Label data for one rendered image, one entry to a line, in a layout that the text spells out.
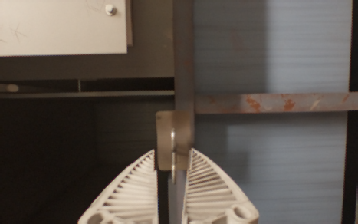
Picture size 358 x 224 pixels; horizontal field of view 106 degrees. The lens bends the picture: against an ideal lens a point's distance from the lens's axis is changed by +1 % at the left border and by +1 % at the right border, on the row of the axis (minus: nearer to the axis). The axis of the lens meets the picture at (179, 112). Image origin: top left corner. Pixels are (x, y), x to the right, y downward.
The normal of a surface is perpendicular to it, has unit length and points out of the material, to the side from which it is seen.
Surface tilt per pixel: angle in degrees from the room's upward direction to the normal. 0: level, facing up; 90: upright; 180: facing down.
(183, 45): 90
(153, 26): 90
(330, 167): 90
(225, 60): 90
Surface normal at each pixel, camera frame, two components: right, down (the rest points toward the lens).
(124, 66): 0.02, 0.06
